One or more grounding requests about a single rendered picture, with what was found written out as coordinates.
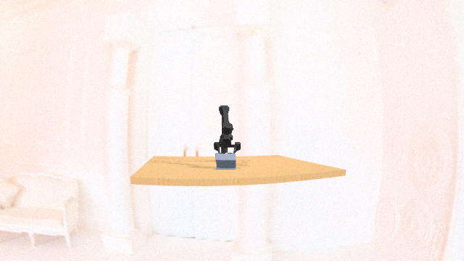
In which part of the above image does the grey square panel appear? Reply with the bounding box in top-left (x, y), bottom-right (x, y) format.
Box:
top-left (215, 154), bottom-right (236, 170)

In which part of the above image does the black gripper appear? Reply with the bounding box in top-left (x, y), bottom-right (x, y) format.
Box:
top-left (213, 141), bottom-right (241, 154)

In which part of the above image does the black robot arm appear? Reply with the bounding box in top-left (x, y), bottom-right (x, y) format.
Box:
top-left (219, 105), bottom-right (233, 154)

